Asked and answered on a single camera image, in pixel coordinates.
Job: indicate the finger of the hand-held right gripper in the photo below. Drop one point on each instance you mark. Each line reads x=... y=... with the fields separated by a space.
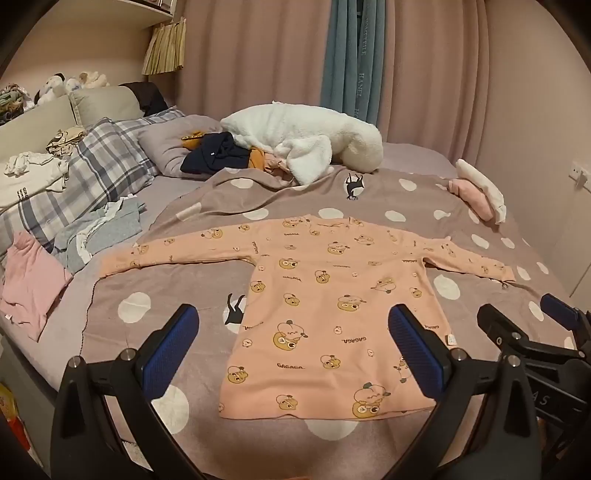
x=501 y=330
x=561 y=308

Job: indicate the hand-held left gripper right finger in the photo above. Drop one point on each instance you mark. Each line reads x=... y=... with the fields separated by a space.
x=415 y=355

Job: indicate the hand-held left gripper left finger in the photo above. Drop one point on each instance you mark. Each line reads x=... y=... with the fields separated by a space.
x=171 y=350

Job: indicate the pink printed long-sleeve top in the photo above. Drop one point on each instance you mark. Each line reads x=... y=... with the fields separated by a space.
x=323 y=295

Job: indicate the mauve polka dot blanket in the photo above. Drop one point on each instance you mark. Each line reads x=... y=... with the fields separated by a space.
x=152 y=286

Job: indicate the folded pink garment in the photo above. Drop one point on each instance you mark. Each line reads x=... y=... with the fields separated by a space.
x=473 y=196

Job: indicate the grey-blue garment with lace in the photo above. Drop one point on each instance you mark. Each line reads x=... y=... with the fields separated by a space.
x=97 y=230

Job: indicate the folded white garment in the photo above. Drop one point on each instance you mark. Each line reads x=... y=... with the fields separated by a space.
x=485 y=184

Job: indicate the plain pink garment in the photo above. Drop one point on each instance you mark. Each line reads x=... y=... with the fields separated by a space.
x=30 y=281

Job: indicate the colourful box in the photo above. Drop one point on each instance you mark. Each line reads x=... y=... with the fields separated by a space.
x=11 y=415

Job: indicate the plaid pillow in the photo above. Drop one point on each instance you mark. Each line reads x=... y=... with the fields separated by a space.
x=92 y=170

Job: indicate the bed with lilac sheet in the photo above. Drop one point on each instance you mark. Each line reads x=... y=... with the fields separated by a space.
x=411 y=154

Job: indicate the navy garment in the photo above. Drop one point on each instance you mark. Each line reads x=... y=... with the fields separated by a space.
x=212 y=154

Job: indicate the mustard yellow garment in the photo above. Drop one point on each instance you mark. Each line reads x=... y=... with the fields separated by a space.
x=256 y=159

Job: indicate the grey pillow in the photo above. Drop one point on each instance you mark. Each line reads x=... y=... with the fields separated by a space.
x=180 y=138

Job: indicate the white printed garment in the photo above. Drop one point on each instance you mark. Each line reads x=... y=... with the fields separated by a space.
x=27 y=177

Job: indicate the beige patterned garment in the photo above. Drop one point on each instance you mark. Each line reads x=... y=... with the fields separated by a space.
x=64 y=141

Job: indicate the white fleece plush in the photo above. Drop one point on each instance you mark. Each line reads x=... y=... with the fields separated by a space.
x=304 y=138

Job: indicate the dark garment on headboard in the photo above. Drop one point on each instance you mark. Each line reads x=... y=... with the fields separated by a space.
x=147 y=94

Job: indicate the beige headboard cushion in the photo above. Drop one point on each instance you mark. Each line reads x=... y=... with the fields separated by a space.
x=106 y=101

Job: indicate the white plush toys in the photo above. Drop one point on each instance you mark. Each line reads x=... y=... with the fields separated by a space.
x=64 y=85

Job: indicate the floral patterned cloth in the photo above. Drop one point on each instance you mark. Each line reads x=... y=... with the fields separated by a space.
x=11 y=101

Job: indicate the teal curtain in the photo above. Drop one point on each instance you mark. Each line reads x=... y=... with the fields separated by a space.
x=353 y=60

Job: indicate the yellow pleated fabric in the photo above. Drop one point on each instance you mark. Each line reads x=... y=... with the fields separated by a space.
x=164 y=48

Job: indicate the pink curtain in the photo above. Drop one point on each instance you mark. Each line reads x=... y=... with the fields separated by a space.
x=258 y=55

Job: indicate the white wall socket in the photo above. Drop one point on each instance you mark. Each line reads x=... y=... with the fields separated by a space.
x=580 y=174

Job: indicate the white wall shelf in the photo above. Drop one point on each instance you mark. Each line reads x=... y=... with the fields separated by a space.
x=138 y=9

